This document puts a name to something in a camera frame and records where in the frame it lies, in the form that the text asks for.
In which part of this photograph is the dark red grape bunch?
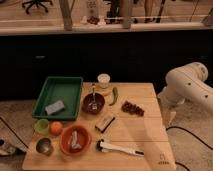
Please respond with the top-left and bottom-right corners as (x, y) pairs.
(121, 101), (144, 116)

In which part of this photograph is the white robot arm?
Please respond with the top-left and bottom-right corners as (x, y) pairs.
(157, 62), (213, 127)

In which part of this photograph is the green chili pepper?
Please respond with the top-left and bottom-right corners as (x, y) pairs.
(109, 87), (118, 106)

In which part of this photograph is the white and black brush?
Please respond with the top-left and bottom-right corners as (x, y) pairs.
(96, 139), (145, 157)

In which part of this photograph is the metal fork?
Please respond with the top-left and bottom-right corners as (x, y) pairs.
(92, 83), (97, 110)

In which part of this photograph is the white cup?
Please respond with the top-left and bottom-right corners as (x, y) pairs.
(97, 73), (110, 88)

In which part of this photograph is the dark brown bowl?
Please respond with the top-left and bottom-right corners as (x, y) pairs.
(82, 93), (105, 115)

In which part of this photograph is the orange bowl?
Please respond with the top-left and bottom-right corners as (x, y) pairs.
(59, 124), (91, 156)

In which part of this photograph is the clear plastic wrapper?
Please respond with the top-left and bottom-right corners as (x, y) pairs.
(70, 130), (82, 149)

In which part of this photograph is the green plastic tray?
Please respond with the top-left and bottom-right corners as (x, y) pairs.
(32, 76), (83, 121)

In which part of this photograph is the orange fruit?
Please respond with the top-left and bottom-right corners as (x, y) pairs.
(50, 121), (63, 136)

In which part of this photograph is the grey sponge block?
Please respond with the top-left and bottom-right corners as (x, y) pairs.
(45, 100), (65, 115)

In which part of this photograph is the green cup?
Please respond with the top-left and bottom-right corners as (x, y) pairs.
(34, 119), (49, 135)

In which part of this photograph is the metal cup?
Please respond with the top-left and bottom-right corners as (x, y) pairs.
(36, 138), (53, 156)

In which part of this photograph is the black office chair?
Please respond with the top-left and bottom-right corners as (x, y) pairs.
(22, 0), (53, 14)

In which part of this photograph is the black cable right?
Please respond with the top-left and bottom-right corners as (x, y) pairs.
(165, 125), (213, 171)

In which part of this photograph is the black cable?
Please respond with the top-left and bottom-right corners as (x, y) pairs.
(165, 125), (213, 171)
(0, 116), (30, 149)

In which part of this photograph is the wooden post right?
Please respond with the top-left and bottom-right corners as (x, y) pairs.
(121, 0), (133, 29)

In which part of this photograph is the wooden post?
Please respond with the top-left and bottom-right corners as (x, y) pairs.
(59, 0), (72, 31)
(121, 0), (133, 29)

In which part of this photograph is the wooden post left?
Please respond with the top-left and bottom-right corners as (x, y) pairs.
(59, 0), (72, 31)

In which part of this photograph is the black cable left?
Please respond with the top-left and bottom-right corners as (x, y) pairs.
(0, 116), (30, 149)

